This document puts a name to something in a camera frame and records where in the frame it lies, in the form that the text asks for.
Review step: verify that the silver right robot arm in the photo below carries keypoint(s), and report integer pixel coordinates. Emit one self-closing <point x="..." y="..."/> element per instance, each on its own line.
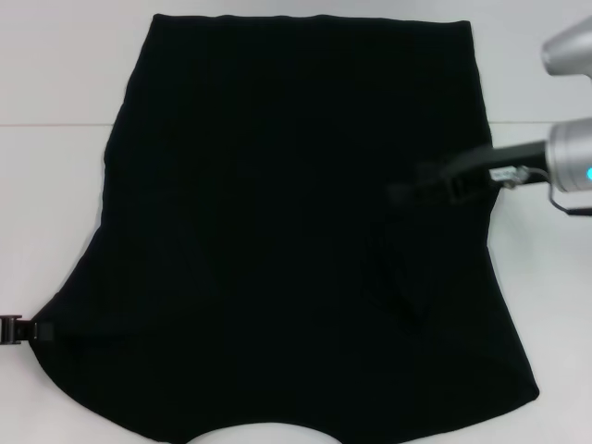
<point x="571" y="157"/>

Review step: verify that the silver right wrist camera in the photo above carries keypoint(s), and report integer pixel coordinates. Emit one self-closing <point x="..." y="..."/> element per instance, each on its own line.
<point x="569" y="46"/>

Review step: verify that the black shirt with FREE print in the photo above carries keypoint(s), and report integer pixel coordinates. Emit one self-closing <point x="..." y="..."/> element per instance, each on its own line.
<point x="277" y="185"/>

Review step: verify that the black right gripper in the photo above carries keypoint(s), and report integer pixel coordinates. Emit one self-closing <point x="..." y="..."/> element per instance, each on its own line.
<point x="509" y="159"/>

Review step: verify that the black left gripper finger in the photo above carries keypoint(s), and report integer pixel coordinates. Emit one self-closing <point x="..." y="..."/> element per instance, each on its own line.
<point x="44" y="332"/>

